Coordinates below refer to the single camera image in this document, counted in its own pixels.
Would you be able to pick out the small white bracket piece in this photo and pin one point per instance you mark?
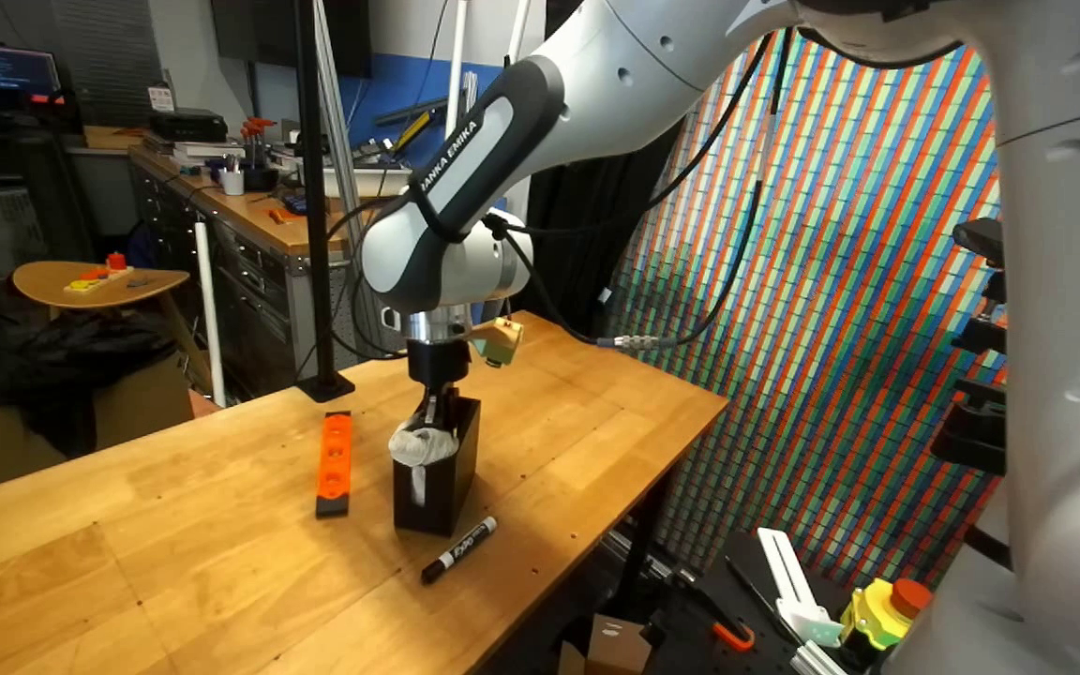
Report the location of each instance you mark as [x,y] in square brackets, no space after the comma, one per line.
[816,658]

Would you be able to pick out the white towel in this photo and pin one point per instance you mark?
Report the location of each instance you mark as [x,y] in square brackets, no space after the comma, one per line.
[422,448]

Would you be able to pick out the workbench with drawers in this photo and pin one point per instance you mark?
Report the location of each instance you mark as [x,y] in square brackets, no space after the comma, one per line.
[252,285]

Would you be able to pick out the orange and yellow toys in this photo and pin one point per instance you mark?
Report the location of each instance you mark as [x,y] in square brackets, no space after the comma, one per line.
[94,274]

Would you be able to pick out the white vertical pipe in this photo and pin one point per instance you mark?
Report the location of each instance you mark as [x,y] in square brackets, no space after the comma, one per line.
[209,313]

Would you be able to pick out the multicolour patterned curtain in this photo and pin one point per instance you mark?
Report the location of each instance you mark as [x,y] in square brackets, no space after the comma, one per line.
[816,313]

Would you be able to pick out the orange and black clamp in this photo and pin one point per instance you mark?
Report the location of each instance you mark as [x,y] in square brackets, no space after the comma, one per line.
[734,640]

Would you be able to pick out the orange torpedo level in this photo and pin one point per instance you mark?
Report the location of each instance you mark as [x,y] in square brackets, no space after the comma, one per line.
[335,462]

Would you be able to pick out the black Expo marker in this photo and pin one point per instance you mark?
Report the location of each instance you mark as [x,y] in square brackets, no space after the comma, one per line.
[459,549]

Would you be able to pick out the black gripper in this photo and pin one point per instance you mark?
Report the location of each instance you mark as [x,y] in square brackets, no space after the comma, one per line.
[440,364]

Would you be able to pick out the black printer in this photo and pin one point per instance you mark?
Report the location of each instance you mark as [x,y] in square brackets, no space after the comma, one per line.
[190,125]

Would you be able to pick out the black camera mount rig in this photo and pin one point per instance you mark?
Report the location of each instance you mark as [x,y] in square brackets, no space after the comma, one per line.
[971,427]

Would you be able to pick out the black perforated holder box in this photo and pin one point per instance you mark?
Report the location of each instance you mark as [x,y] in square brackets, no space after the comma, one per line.
[440,494]

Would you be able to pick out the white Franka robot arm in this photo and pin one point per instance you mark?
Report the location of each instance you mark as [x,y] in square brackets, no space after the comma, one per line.
[1065,377]

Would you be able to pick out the white slotted bracket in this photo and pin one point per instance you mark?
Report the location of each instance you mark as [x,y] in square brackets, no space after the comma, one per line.
[786,567]

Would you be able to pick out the small white cup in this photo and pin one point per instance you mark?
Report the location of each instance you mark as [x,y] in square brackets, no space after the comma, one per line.
[230,183]

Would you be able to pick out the black pole stand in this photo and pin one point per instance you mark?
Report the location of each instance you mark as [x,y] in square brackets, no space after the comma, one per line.
[312,188]

